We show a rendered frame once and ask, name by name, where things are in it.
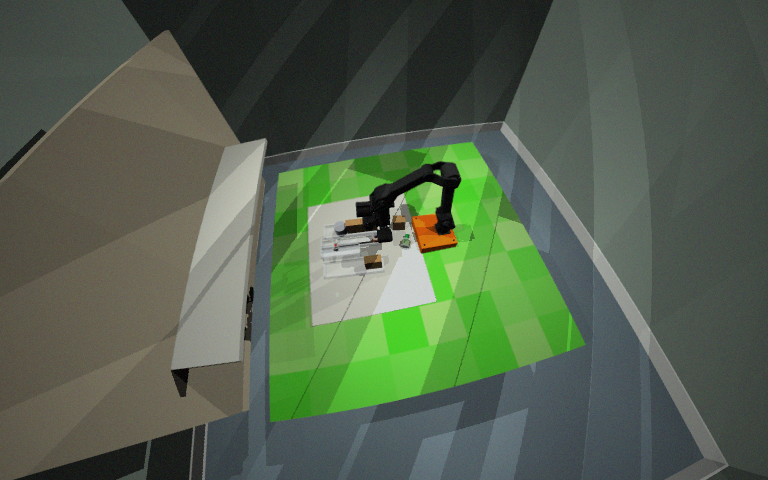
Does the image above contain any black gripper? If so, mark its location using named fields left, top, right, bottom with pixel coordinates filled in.
left=376, top=213, right=393, bottom=243

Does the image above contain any grey cylinder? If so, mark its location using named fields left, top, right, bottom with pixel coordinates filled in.
left=333, top=221, right=347, bottom=235

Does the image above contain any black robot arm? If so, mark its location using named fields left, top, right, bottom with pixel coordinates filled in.
left=355, top=161, right=461, bottom=235

